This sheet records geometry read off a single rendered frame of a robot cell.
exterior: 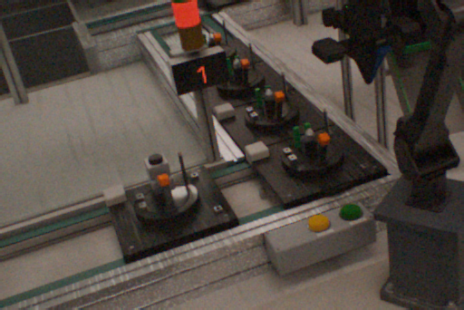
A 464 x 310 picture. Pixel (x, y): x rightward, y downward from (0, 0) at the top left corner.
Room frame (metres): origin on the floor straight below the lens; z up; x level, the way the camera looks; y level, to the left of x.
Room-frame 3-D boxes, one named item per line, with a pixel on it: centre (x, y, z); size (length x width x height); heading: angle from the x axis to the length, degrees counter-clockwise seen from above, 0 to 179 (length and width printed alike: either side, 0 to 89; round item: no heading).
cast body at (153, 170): (1.22, 0.17, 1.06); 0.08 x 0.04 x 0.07; 14
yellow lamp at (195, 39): (1.36, 0.05, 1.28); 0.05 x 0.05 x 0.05
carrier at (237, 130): (1.53, -0.11, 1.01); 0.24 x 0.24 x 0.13; 14
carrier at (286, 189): (1.29, -0.16, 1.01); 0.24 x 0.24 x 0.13; 14
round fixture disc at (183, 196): (1.21, 0.17, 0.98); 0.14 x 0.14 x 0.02
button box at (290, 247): (1.06, -0.13, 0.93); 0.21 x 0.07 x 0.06; 104
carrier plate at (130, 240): (1.21, 0.17, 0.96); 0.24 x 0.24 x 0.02; 14
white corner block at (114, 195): (1.28, 0.28, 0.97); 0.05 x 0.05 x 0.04; 14
